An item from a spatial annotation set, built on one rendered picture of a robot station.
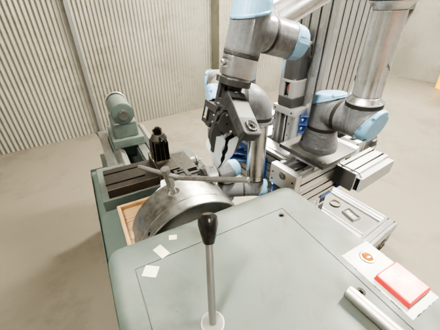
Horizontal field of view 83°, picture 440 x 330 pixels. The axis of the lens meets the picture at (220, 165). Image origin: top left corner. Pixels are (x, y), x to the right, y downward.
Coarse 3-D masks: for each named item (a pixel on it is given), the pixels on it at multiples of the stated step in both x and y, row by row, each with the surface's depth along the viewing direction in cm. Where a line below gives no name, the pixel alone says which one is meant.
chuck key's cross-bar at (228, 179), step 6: (138, 168) 68; (144, 168) 67; (150, 168) 66; (174, 174) 63; (180, 180) 62; (186, 180) 60; (192, 180) 59; (198, 180) 58; (204, 180) 57; (210, 180) 56; (216, 180) 55; (222, 180) 54; (228, 180) 53; (234, 180) 52; (240, 180) 51; (246, 180) 50
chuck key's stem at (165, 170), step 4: (164, 168) 63; (168, 168) 63; (164, 172) 62; (168, 172) 63; (164, 176) 63; (164, 180) 64; (168, 180) 64; (172, 180) 65; (168, 184) 65; (172, 184) 65; (168, 188) 66; (172, 188) 66; (172, 192) 67
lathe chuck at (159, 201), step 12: (156, 192) 70; (180, 192) 67; (192, 192) 67; (204, 192) 68; (216, 192) 71; (144, 204) 70; (156, 204) 67; (168, 204) 65; (144, 216) 67; (156, 216) 64; (132, 228) 72; (144, 228) 65
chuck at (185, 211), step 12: (180, 204) 64; (192, 204) 63; (204, 204) 65; (216, 204) 67; (228, 204) 69; (168, 216) 62; (180, 216) 62; (192, 216) 65; (156, 228) 62; (168, 228) 62
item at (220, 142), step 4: (216, 136) 55; (220, 136) 56; (208, 140) 61; (216, 140) 56; (220, 140) 56; (224, 140) 57; (208, 144) 61; (216, 144) 56; (220, 144) 57; (224, 144) 57; (208, 148) 61; (216, 148) 57; (220, 148) 57; (216, 152) 57; (220, 152) 58; (212, 156) 58; (216, 156) 58; (220, 156) 59; (212, 160) 60; (216, 160) 59; (220, 160) 59; (216, 164) 60; (220, 164) 60
